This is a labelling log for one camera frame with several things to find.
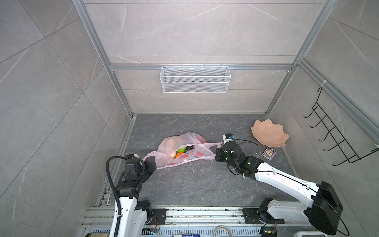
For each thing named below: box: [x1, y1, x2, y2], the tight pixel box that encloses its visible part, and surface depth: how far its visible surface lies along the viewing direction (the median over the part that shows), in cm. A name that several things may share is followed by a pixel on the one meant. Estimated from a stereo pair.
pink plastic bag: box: [142, 131, 223, 170], surface depth 86 cm
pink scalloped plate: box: [251, 118, 290, 148], surface depth 107 cm
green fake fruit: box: [176, 147, 187, 154], surface depth 97 cm
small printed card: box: [261, 146, 277, 162], surface depth 97 cm
